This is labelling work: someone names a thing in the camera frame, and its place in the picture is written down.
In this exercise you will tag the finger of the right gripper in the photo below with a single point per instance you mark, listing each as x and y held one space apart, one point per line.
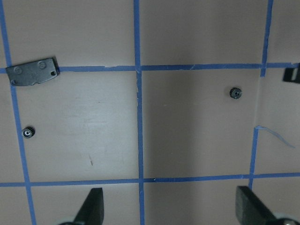
291 75

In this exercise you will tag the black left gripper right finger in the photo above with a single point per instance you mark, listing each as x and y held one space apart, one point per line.
250 210

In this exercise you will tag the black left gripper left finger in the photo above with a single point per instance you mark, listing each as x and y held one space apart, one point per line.
92 210

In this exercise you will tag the small black bearing gear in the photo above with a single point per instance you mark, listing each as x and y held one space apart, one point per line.
28 132
235 93

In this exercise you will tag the black brake pad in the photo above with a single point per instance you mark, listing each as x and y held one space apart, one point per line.
34 72

